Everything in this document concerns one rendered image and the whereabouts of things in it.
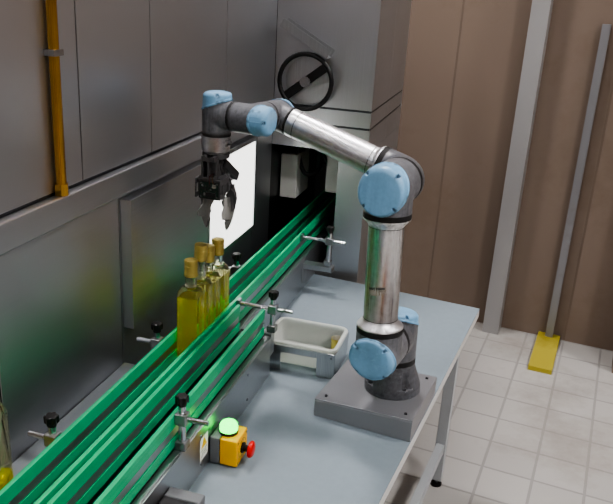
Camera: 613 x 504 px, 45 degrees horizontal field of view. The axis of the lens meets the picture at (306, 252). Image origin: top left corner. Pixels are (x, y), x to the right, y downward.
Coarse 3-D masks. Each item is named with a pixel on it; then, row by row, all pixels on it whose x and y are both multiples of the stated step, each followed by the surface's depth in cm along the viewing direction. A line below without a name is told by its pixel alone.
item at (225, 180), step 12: (204, 156) 189; (216, 156) 190; (228, 156) 192; (204, 168) 191; (216, 168) 191; (204, 180) 191; (216, 180) 190; (228, 180) 195; (204, 192) 192; (216, 192) 191
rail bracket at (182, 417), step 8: (184, 392) 157; (176, 400) 156; (184, 400) 155; (184, 408) 156; (176, 416) 157; (184, 416) 156; (176, 424) 157; (184, 424) 157; (200, 424) 156; (208, 424) 156; (184, 432) 158; (176, 440) 160; (184, 440) 159; (176, 448) 159; (184, 448) 159
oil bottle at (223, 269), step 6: (216, 264) 205; (222, 264) 205; (222, 270) 204; (228, 270) 207; (222, 276) 204; (228, 276) 208; (222, 282) 205; (228, 282) 209; (222, 288) 205; (228, 288) 209; (222, 294) 206; (228, 294) 210; (222, 300) 207; (228, 300) 211; (222, 306) 207
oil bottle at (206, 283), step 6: (198, 282) 193; (204, 282) 194; (210, 282) 196; (204, 288) 193; (210, 288) 196; (210, 294) 197; (204, 300) 194; (210, 300) 198; (204, 306) 195; (210, 306) 198; (204, 312) 195; (210, 312) 199; (204, 318) 196; (210, 318) 199; (204, 324) 197
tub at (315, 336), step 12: (288, 324) 234; (300, 324) 233; (312, 324) 232; (324, 324) 231; (276, 336) 229; (288, 336) 235; (300, 336) 234; (312, 336) 233; (324, 336) 232; (300, 348) 218; (312, 348) 216; (324, 348) 231; (336, 348) 216
